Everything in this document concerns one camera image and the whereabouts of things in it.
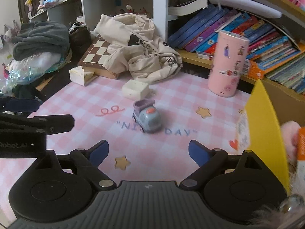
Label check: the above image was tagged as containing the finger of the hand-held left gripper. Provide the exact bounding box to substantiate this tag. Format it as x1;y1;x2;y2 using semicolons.
0;97;41;113
0;113;75;135

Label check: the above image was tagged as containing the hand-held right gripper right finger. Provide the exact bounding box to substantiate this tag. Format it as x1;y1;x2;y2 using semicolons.
179;139;262;188

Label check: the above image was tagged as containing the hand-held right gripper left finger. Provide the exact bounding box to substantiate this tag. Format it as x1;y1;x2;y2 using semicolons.
45;140;117;189

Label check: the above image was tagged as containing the blue grey toy car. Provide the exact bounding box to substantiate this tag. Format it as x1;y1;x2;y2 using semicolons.
132;99;163;134

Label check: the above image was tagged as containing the cardboard box with yellow flap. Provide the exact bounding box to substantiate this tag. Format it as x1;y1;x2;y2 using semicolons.
244;78;305;196

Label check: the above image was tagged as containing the pink plush toy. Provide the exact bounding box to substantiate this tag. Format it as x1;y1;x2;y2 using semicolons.
280;121;305;196

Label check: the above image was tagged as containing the pink cylindrical container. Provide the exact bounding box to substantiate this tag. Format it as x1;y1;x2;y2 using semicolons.
208;30;250;98

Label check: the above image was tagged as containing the clear plastic bag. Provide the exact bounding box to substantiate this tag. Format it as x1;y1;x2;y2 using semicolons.
0;50;72;94

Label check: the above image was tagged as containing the white printed packet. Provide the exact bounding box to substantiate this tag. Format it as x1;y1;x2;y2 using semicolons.
237;111;251;151

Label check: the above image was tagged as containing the white block with wooden edge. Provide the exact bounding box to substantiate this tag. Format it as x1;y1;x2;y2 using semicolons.
69;66;95;86

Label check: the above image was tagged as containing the pink checkered table mat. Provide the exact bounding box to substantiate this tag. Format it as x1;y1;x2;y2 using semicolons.
0;70;261;221

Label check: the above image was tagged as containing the grey blanket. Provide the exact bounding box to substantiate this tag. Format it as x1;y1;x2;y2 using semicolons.
12;21;71;61

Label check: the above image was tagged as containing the white foam block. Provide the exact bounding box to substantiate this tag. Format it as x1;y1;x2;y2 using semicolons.
121;80;151;100

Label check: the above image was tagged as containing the wooden chessboard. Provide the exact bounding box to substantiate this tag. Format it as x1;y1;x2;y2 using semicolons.
77;35;121;80

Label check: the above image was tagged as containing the dark brown bag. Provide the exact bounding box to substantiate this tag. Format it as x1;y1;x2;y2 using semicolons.
69;22;92;51

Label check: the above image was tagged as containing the wooden bookshelf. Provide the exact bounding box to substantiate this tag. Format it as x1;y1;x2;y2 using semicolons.
167;0;305;102

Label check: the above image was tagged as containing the white and orange toothpaste box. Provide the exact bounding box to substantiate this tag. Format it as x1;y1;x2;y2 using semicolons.
197;50;266;81

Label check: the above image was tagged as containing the small white orange box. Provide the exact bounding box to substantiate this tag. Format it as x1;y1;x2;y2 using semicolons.
296;126;305;171

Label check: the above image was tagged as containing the grey furry item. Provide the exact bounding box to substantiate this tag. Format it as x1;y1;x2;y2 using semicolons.
250;193;305;227

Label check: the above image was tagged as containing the beige printed cloth bag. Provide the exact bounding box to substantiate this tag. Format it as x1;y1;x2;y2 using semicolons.
94;13;183;84

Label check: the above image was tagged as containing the white shelf unit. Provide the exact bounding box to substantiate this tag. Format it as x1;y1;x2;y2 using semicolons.
29;0;172;44

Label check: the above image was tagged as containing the stack of colourful books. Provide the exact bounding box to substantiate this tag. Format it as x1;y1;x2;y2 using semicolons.
168;3;305;96

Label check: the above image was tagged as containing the white flat board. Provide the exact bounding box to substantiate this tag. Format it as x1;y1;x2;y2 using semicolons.
206;0;283;19

